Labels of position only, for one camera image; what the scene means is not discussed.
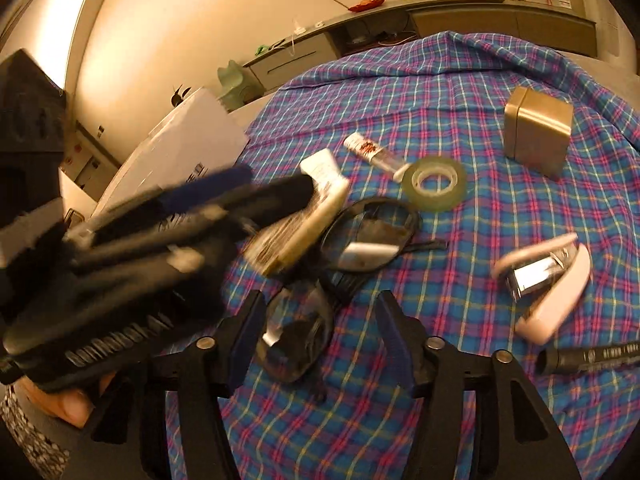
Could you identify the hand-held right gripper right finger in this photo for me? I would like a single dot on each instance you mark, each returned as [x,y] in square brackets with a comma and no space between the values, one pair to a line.
[395,345]

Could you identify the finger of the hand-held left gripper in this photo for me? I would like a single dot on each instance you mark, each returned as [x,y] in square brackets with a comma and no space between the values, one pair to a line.
[280,195]
[215,182]

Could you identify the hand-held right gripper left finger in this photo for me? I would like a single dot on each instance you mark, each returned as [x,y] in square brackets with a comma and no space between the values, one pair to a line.
[250,330]

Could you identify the white squeeze tube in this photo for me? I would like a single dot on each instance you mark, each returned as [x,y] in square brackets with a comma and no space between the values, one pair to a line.
[325,200]

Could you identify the black glasses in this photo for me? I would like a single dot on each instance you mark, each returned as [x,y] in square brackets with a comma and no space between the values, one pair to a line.
[295,345]

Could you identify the white cardboard box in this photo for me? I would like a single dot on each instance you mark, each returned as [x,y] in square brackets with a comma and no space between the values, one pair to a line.
[190,135]

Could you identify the pink white stapler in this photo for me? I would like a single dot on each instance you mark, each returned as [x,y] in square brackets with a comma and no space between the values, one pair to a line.
[555,305]

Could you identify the person's left forearm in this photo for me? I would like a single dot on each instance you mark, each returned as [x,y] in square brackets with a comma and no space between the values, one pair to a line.
[25,440]

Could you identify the person's left hand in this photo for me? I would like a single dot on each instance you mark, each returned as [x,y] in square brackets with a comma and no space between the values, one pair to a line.
[65,402]

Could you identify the dark potted plant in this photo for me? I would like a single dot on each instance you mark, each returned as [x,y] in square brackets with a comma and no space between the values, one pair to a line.
[179,94]

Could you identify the small white red-print tube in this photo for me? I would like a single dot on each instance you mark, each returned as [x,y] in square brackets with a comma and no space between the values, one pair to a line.
[370,152]

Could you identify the green plastic chair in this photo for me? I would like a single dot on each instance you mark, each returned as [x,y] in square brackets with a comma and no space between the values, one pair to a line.
[235,82]

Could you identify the blue plaid cloth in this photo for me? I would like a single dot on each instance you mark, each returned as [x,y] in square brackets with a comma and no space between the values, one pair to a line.
[465,260]

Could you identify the small green item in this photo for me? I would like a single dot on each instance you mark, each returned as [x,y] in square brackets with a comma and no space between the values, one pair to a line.
[260,50]

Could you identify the clear tape roll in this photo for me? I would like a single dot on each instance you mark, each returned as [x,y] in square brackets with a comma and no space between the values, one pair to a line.
[425,201]

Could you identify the small white item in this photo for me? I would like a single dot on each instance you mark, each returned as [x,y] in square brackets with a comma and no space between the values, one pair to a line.
[300,27]

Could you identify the black marker pen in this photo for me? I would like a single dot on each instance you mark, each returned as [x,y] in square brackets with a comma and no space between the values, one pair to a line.
[580,358]

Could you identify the red dish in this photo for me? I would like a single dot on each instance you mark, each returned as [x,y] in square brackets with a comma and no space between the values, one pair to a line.
[367,4]

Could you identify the gold tin box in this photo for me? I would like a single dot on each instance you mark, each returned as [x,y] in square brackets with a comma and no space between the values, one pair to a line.
[537,130]

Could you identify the grey long cabinet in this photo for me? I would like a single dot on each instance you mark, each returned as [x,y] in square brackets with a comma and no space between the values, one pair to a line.
[550,25]

